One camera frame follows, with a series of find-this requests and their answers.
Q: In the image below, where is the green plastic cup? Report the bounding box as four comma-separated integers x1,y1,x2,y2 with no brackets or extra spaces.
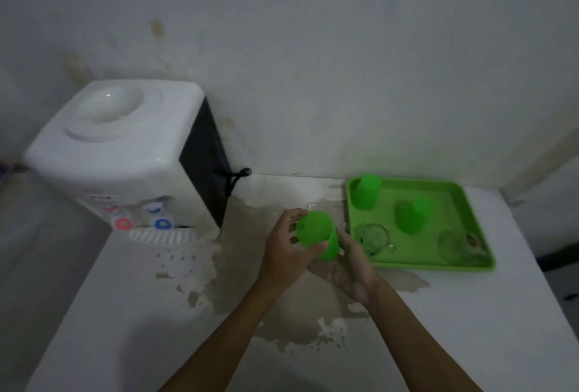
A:
296,210,340,262
352,174,383,211
395,198,436,236

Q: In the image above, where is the white water dispenser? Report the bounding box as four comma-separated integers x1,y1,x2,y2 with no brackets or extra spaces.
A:
23,80,231,248

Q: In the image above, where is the person's left hand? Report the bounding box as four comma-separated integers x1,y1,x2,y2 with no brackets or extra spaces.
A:
258,208,329,289

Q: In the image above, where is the person's left forearm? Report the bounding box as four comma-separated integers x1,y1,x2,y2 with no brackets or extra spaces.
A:
159,276,290,392

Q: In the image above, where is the green plastic tray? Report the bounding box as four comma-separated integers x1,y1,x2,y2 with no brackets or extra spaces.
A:
345,177,496,273

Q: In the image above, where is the black power cable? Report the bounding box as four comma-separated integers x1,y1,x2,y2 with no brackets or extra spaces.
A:
216,167,252,198

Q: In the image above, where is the person's right forearm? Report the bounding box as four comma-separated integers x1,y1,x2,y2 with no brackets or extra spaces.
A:
362,276,484,392

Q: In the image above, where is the clear glass mug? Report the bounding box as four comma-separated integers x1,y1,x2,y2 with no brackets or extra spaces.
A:
437,229,490,267
354,223,398,258

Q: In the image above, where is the person's right hand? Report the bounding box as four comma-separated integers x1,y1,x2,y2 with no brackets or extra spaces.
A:
307,229,383,306

